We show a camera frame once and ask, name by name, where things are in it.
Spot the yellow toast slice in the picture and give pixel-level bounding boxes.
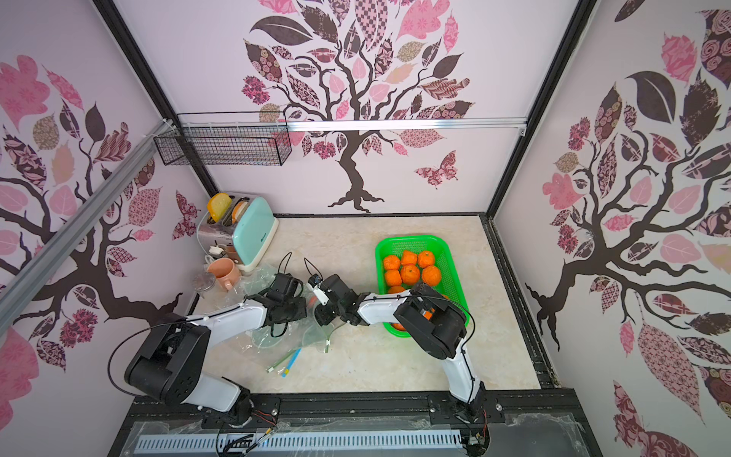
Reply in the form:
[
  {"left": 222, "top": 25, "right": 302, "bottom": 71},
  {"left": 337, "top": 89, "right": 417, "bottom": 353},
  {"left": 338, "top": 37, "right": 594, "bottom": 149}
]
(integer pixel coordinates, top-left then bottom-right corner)
[{"left": 207, "top": 192, "right": 232, "bottom": 223}]

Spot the green-zip bag of oranges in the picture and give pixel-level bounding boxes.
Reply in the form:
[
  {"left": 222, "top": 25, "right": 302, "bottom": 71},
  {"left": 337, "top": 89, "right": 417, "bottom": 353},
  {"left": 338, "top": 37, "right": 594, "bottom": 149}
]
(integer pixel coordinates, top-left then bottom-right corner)
[{"left": 236, "top": 294, "right": 327, "bottom": 377}]

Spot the mint green toaster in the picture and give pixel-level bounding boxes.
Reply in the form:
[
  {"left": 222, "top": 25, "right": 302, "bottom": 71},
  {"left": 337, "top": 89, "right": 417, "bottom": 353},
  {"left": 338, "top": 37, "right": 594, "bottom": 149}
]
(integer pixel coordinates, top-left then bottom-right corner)
[{"left": 196, "top": 192, "right": 279, "bottom": 274}]

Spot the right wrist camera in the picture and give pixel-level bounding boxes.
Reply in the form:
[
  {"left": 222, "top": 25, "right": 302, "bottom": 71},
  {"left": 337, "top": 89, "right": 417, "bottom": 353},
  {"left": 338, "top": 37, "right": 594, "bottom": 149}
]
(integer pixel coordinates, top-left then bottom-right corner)
[{"left": 308, "top": 273, "right": 329, "bottom": 306}]

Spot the green plastic basket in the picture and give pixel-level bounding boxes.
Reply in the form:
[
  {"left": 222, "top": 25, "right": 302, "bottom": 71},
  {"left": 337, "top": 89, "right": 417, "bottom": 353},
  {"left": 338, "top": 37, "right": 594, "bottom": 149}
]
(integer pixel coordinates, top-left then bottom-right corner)
[{"left": 375, "top": 235, "right": 470, "bottom": 336}]

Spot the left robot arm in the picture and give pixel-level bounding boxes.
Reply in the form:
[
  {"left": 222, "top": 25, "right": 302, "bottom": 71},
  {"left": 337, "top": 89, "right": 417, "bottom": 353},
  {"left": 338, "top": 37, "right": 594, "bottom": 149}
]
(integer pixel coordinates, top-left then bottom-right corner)
[{"left": 124, "top": 273, "right": 306, "bottom": 424}]

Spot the blue-zip clear bag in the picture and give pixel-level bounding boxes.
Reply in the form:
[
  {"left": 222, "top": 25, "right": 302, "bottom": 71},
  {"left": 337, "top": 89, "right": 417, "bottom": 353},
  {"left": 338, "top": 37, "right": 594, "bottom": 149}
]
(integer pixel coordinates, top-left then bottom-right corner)
[{"left": 281, "top": 348, "right": 302, "bottom": 378}]

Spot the pink ceramic mug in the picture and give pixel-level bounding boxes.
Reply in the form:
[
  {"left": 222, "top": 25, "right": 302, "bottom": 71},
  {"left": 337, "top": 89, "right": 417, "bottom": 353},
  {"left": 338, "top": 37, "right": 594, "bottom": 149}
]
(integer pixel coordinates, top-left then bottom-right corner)
[{"left": 207, "top": 258, "right": 241, "bottom": 291}]

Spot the black wire wall basket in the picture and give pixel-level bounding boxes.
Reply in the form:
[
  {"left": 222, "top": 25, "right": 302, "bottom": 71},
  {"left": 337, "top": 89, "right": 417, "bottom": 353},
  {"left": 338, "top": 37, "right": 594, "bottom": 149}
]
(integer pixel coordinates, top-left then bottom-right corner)
[{"left": 154, "top": 108, "right": 293, "bottom": 167}]

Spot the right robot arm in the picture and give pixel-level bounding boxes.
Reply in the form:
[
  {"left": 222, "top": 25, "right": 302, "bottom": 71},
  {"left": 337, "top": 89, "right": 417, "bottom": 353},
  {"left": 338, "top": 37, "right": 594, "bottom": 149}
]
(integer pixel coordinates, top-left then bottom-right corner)
[{"left": 308, "top": 274, "right": 484, "bottom": 407}]

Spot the white cable duct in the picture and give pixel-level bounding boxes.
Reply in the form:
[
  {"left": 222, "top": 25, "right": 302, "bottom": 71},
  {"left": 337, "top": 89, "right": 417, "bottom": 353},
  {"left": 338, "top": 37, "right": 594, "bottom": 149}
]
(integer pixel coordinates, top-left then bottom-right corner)
[{"left": 125, "top": 430, "right": 463, "bottom": 456}]

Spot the clear glass cup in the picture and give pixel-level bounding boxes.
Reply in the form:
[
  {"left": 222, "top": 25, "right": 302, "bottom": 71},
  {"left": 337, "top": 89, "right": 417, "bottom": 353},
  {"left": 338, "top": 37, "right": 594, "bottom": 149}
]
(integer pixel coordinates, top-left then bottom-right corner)
[{"left": 192, "top": 272, "right": 220, "bottom": 299}]

